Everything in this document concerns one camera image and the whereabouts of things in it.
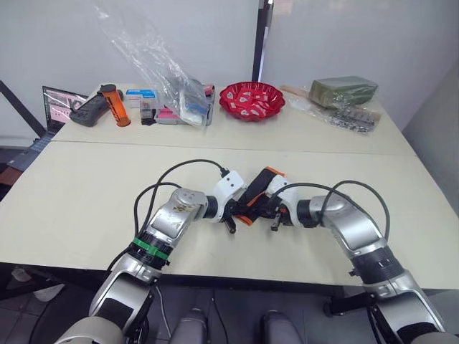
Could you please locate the pink flat box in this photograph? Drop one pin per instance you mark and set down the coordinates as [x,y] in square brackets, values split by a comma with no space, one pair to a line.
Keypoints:
[166,115]

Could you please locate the small clear item box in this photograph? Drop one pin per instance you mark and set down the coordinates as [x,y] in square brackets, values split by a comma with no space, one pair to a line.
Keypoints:
[147,113]

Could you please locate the black table caster frame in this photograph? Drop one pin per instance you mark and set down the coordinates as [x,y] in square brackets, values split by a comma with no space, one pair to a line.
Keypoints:
[344,302]

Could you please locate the blue white small box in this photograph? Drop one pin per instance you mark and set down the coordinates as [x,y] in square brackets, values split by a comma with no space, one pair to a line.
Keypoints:
[141,96]

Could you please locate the orange cylinder black cap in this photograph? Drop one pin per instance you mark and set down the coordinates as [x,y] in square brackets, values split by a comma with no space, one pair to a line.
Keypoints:
[116,107]

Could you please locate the green wrapped block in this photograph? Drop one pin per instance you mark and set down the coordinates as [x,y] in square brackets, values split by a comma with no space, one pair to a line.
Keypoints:
[340,89]

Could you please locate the black vertical post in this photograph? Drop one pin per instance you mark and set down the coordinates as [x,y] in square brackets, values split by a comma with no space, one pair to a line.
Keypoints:
[262,39]

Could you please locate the grey rounded shape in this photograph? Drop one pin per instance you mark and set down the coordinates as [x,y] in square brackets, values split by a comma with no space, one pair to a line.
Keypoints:
[279,328]
[190,328]

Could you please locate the red plastic bowl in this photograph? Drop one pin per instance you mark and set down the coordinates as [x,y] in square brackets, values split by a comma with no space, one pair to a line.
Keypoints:
[229,107]

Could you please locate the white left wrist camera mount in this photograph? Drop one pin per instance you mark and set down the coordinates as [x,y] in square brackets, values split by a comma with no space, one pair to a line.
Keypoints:
[229,184]

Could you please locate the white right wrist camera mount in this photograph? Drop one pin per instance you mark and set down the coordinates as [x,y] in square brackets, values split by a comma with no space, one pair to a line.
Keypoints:
[287,195]

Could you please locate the black orange-trimmed tool roll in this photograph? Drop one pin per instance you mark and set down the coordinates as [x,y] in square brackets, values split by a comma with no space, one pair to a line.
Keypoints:
[259,182]

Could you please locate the white crumpled scrap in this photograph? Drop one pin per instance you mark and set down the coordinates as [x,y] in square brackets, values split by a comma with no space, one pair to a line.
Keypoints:
[19,275]

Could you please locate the white red sachet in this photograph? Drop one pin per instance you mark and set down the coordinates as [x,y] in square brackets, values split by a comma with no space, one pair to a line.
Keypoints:
[266,107]
[247,95]
[246,112]
[235,104]

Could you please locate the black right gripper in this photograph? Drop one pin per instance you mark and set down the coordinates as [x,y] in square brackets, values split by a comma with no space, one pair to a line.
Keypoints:
[285,216]

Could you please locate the open laptop computer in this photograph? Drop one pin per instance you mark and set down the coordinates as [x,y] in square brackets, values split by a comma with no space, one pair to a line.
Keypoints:
[59,107]

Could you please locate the tan flat strip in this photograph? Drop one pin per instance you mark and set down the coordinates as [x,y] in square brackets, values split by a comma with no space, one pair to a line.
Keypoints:
[294,91]

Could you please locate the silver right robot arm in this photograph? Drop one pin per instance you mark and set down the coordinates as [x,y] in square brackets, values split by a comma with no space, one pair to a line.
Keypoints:
[351,222]

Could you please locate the small clear plastic bag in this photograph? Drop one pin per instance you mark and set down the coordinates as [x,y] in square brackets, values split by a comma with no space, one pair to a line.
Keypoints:
[305,105]

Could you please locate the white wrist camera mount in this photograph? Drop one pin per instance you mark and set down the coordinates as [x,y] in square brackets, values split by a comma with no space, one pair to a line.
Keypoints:
[229,184]
[287,195]

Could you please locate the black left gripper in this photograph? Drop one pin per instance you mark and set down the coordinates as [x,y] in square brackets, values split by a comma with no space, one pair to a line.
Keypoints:
[237,207]

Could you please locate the black diagonal bar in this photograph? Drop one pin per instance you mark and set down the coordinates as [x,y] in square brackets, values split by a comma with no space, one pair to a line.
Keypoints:
[21,107]

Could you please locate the black handheld device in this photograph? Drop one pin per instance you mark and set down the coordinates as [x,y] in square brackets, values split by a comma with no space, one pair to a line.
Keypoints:
[87,111]

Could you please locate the bag of metal parts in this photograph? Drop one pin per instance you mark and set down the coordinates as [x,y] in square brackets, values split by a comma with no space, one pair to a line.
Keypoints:
[353,120]

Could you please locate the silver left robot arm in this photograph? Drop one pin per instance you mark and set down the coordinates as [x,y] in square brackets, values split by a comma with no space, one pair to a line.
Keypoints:
[165,222]

